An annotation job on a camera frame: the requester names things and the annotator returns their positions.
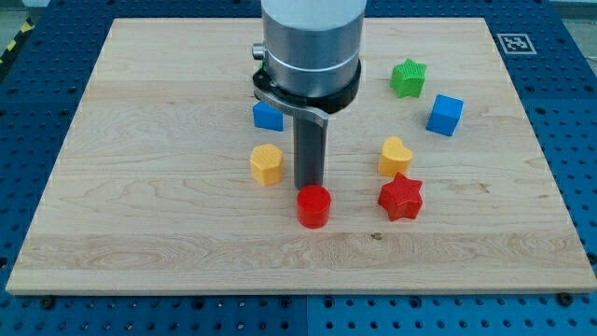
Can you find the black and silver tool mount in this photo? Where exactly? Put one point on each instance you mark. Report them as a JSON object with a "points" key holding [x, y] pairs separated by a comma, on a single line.
{"points": [[314, 109]]}

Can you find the grey pusher rod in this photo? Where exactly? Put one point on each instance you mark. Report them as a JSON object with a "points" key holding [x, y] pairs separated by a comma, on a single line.
{"points": [[309, 153]]}

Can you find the yellow hexagon block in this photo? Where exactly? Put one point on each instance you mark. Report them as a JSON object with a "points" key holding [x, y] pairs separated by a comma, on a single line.
{"points": [[267, 164]]}

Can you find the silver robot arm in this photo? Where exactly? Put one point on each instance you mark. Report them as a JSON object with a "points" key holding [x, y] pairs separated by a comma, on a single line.
{"points": [[310, 70]]}

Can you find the blue triangle block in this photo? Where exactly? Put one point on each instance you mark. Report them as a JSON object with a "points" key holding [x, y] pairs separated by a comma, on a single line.
{"points": [[266, 117]]}

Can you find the red cylinder block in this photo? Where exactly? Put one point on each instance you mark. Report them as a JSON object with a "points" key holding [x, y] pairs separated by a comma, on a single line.
{"points": [[313, 203]]}

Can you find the yellow heart block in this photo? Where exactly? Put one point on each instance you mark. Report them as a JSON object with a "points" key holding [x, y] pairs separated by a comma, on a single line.
{"points": [[394, 158]]}

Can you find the green star block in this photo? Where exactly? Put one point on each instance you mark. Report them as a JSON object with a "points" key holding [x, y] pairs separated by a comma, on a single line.
{"points": [[407, 79]]}

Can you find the red star block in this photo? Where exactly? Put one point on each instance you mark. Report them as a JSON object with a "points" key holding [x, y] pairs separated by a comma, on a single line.
{"points": [[401, 198]]}

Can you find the blue cube block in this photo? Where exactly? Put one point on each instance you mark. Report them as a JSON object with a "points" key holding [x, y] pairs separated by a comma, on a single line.
{"points": [[445, 115]]}

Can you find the wooden board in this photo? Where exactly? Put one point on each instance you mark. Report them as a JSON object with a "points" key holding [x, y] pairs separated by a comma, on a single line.
{"points": [[152, 191]]}

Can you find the white fiducial marker tag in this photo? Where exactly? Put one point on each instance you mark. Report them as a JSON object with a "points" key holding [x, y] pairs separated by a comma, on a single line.
{"points": [[516, 44]]}

